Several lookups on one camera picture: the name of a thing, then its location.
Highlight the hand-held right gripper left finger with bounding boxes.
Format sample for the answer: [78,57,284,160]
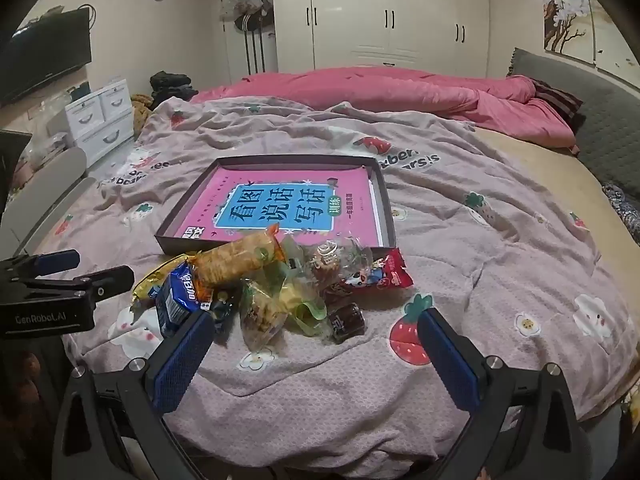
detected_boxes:
[52,309,217,480]

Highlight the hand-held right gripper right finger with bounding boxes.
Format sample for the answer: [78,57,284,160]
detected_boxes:
[416,307,594,480]

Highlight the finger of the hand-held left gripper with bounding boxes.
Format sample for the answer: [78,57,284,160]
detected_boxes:
[15,266,136,311]
[0,249,81,283]

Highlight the yellow wafer packet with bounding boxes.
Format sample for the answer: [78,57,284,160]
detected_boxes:
[131,255,191,308]

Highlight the blue cookie packet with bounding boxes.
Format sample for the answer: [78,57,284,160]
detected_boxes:
[150,265,201,338]

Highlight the dark green pea packet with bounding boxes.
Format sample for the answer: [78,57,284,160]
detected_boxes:
[202,290,241,333]

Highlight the clear seeded cracker packet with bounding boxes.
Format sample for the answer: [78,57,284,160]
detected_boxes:
[240,280,291,351]

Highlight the orange rice cracker packet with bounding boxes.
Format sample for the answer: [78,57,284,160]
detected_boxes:
[187,224,283,291]

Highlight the dark jelly candy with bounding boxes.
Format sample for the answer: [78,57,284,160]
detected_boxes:
[325,302,368,343]

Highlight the green clear pastry packet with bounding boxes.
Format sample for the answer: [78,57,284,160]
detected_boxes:
[272,240,331,336]

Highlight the clear red candy packet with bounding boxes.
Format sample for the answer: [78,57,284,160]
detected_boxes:
[300,240,373,286]

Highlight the dark shallow cardboard box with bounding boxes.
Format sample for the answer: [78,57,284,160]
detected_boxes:
[154,156,398,256]

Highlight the grey white chair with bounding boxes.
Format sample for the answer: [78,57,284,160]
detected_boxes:
[0,146,98,256]

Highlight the pink book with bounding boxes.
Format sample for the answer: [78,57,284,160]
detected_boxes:
[172,167,386,248]

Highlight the strawberry printed blanket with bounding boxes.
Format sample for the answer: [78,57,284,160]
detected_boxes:
[30,95,636,456]

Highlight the white drawer unit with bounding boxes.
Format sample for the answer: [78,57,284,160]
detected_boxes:
[65,84,135,167]

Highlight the brown fuzzy cloth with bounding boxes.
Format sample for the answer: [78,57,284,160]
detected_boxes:
[131,94,156,136]

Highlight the black television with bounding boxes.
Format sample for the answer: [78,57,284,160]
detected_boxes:
[0,7,93,106]

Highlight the dark clothes pile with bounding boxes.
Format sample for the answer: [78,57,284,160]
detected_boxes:
[150,71,198,106]

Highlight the beige bed sheet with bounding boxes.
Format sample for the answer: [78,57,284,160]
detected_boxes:
[472,127,640,281]

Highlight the blue patterned cloth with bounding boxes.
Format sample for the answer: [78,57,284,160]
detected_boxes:
[602,182,640,243]

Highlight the coat rack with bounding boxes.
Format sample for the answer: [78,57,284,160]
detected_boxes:
[242,30,266,78]

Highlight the grey quilted headboard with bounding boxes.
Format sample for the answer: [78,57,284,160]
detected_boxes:
[507,47,640,201]

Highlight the pink quilt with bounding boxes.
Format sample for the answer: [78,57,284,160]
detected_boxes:
[190,65,576,148]

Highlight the dark striped pillow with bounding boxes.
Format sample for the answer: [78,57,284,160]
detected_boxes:
[530,77,586,126]

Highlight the hanging hats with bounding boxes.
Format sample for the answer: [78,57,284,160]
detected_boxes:
[220,0,275,36]

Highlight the white wardrobe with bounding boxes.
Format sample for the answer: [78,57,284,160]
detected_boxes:
[271,0,506,78]

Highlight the flower wall poster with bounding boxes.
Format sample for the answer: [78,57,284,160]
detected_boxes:
[537,0,596,56]

